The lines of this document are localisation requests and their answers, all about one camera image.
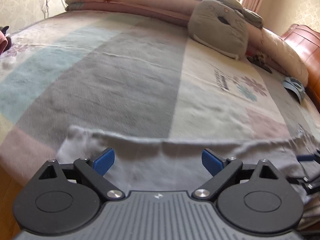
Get pink folded quilt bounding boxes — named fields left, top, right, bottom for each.
left=66, top=0, right=309, bottom=86

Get light grey pajama shorts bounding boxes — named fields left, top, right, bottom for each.
left=56, top=125, right=320, bottom=205

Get dark red object bedside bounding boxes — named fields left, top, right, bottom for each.
left=0, top=25, right=12, bottom=55

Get pastel patchwork bed sheet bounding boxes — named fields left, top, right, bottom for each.
left=1, top=11, right=319, bottom=183

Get grey cat face cushion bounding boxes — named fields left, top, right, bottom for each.
left=188, top=0, right=248, bottom=60

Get light blue baseball cap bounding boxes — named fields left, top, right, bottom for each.
left=283, top=77, right=305, bottom=104

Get wooden bed headboard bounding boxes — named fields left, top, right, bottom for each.
left=281, top=24, right=320, bottom=111

